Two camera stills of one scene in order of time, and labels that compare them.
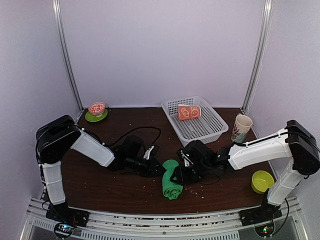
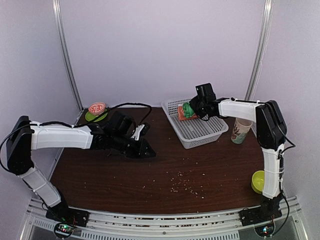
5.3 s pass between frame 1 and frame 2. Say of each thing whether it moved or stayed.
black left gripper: moved
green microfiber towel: moved
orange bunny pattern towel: stayed
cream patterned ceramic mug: stayed
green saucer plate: stayed
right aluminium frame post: stayed
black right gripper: moved
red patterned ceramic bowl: stayed
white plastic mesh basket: stayed
